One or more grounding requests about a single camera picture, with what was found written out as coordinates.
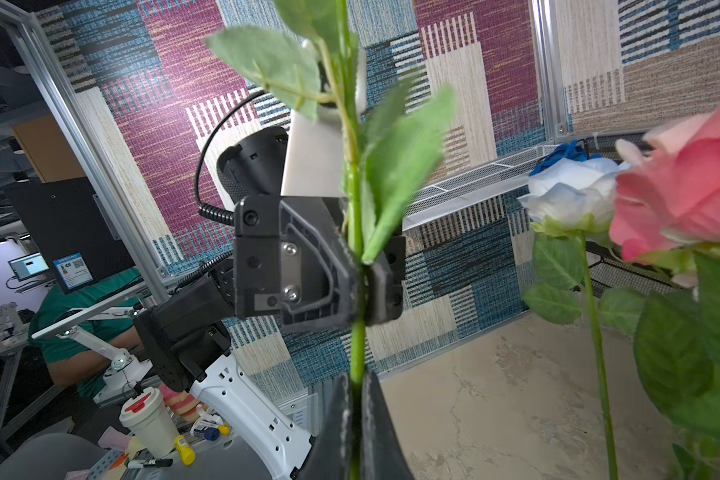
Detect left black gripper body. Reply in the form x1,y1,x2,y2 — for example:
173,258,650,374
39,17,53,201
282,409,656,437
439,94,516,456
233,195,282,318

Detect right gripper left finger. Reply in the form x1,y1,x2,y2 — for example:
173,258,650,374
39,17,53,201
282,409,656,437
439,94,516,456
298,373,353,480

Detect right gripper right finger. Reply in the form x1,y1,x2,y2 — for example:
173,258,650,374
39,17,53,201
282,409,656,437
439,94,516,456
362,371,414,480

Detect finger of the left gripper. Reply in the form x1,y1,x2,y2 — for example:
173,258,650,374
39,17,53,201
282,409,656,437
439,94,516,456
278,196,359,330
366,230,406,326

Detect small white rose stem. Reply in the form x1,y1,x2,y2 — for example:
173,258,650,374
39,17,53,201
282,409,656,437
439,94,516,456
206,1,455,479

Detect blue rose stem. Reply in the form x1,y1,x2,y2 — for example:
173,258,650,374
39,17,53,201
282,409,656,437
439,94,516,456
529,140,601,177

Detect large pink rose stem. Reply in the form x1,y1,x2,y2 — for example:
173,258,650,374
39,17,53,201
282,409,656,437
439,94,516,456
610,105,720,479

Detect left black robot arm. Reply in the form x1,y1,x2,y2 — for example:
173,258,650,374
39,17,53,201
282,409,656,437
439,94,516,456
134,126,411,479

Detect white paper cup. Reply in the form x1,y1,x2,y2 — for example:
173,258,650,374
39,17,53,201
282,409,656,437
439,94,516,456
119,387,179,458

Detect person in green shirt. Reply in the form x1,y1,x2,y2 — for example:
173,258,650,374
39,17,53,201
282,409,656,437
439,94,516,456
26,266,148,400

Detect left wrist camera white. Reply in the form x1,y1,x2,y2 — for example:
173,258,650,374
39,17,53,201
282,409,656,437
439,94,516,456
280,47,370,199

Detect white mesh wall basket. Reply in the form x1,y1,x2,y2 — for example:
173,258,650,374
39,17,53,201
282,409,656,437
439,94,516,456
402,142,557,231

